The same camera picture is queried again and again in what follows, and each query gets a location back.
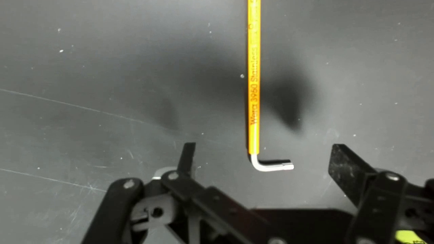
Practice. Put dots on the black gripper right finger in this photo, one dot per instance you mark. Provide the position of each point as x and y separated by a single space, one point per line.
349 171

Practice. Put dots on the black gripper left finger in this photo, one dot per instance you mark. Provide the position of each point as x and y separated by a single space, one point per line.
186 159

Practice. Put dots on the orange pen with metal tip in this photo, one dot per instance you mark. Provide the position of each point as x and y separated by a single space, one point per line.
254 81

